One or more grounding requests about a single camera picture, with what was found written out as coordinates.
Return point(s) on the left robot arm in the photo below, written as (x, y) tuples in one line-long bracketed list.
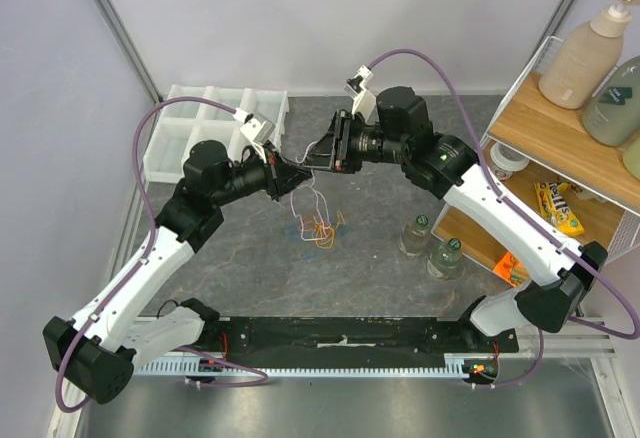
[(97, 350)]

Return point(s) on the orange snack box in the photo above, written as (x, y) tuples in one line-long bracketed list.
[(511, 270)]

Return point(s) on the white compartment tray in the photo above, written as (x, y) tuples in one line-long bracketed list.
[(182, 125)]

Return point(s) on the white yogurt cup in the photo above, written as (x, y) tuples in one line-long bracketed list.
[(505, 162)]

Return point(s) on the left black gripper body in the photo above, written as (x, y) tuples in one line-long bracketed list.
[(270, 155)]

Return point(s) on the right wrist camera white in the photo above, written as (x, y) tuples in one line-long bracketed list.
[(364, 101)]

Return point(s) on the white cable duct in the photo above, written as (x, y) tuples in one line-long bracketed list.
[(189, 365)]

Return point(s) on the white wire shelf rack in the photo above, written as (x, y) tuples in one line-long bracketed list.
[(558, 147)]

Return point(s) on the yellow candy bag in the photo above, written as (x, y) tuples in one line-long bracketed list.
[(555, 210)]

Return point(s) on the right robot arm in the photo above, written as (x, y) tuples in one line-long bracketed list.
[(561, 269)]

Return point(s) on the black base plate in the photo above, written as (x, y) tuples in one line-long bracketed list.
[(347, 342)]

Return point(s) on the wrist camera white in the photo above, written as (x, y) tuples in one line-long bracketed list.
[(364, 101), (256, 129)]

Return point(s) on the glass bottle green cap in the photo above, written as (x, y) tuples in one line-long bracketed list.
[(415, 236), (443, 262)]

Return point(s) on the green soap bottle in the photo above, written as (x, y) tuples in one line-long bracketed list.
[(612, 116)]

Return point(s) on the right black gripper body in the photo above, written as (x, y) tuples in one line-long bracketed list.
[(341, 141)]

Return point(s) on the beige pump bottle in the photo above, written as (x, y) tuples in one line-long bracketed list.
[(586, 56)]

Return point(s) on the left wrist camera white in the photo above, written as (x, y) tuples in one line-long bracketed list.
[(256, 129)]

